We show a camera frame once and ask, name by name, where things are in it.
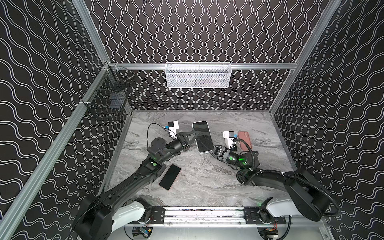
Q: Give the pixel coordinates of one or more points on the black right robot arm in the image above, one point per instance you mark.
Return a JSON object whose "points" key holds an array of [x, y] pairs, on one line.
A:
{"points": [[306, 196]]}

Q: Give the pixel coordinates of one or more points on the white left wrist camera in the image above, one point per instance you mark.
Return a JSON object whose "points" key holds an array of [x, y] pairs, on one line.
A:
{"points": [[172, 128]]}

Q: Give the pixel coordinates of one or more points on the black phone pink case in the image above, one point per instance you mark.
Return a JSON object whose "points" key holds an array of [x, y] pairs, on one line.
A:
{"points": [[170, 177]]}

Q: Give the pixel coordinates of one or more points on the white wire basket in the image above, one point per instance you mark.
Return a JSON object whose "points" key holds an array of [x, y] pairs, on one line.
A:
{"points": [[195, 75]]}

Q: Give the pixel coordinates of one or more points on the black wire basket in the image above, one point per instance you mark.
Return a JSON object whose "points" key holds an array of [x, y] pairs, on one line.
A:
{"points": [[108, 102]]}

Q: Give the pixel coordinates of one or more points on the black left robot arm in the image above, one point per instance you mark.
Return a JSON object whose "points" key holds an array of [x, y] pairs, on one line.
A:
{"points": [[94, 220]]}

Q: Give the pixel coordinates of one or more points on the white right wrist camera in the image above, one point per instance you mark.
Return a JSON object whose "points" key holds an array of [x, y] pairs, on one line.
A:
{"points": [[229, 136]]}

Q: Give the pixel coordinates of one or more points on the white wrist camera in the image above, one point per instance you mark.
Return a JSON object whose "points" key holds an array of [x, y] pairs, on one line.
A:
{"points": [[229, 136], [172, 128]]}

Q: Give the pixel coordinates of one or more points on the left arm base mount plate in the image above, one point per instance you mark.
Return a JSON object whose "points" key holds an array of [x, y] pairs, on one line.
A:
{"points": [[152, 215]]}

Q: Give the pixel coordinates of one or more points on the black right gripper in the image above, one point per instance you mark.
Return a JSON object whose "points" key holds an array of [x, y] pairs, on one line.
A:
{"points": [[222, 153]]}

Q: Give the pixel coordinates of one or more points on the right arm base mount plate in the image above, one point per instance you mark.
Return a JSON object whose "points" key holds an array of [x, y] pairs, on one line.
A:
{"points": [[255, 216]]}

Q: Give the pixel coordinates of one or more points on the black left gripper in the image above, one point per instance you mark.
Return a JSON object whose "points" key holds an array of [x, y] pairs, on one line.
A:
{"points": [[182, 141]]}

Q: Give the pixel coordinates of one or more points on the black smartphone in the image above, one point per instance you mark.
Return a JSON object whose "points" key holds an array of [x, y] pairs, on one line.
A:
{"points": [[234, 147]]}

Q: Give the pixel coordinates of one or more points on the aluminium front rail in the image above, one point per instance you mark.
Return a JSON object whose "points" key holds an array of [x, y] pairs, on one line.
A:
{"points": [[183, 216]]}

